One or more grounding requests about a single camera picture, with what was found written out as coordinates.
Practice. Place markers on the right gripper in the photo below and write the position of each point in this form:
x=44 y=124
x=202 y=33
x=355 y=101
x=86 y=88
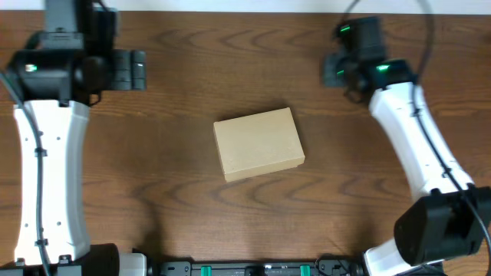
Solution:
x=331 y=70

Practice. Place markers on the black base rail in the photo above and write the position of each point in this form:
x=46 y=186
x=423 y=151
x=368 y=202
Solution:
x=319 y=267

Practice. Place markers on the cardboard box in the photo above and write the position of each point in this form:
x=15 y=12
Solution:
x=258 y=144

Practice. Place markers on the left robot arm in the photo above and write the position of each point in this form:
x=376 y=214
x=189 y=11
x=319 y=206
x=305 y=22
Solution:
x=54 y=80

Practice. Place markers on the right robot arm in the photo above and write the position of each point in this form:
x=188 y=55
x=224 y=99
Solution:
x=450 y=215

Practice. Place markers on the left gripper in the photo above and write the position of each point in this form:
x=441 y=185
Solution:
x=123 y=70

